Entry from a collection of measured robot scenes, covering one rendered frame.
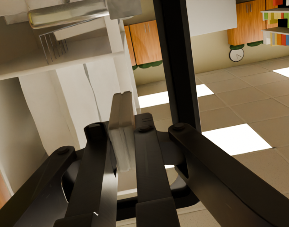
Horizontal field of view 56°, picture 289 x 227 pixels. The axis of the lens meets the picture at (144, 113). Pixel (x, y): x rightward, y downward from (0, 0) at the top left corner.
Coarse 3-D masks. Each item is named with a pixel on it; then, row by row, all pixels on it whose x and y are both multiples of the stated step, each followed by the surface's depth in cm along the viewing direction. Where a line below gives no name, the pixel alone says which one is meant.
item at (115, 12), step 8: (112, 0) 18; (120, 0) 18; (128, 0) 18; (136, 0) 18; (112, 8) 18; (120, 8) 18; (128, 8) 18; (136, 8) 18; (112, 16) 18; (120, 16) 18; (128, 16) 18
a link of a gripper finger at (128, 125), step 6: (126, 96) 20; (132, 96) 21; (126, 102) 19; (132, 102) 19; (126, 108) 18; (132, 108) 18; (126, 114) 17; (132, 114) 17; (126, 120) 16; (132, 120) 16; (126, 126) 15; (132, 126) 15; (126, 132) 15; (132, 132) 15; (126, 138) 15; (132, 138) 15; (126, 144) 16; (132, 144) 16; (126, 150) 16; (132, 150) 16; (132, 156) 16; (132, 162) 16; (132, 168) 16
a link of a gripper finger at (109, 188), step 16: (96, 128) 15; (96, 144) 14; (96, 160) 13; (80, 176) 12; (96, 176) 11; (112, 176) 14; (80, 192) 11; (96, 192) 10; (112, 192) 13; (80, 208) 10; (96, 208) 10; (112, 208) 12; (64, 224) 8; (80, 224) 8; (96, 224) 9; (112, 224) 11
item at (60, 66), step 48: (0, 0) 19; (48, 0) 19; (96, 0) 19; (144, 0) 20; (0, 48) 20; (48, 48) 20; (96, 48) 20; (144, 48) 21; (0, 96) 21; (48, 96) 21; (96, 96) 22; (144, 96) 22; (0, 144) 22; (48, 144) 23; (0, 192) 24
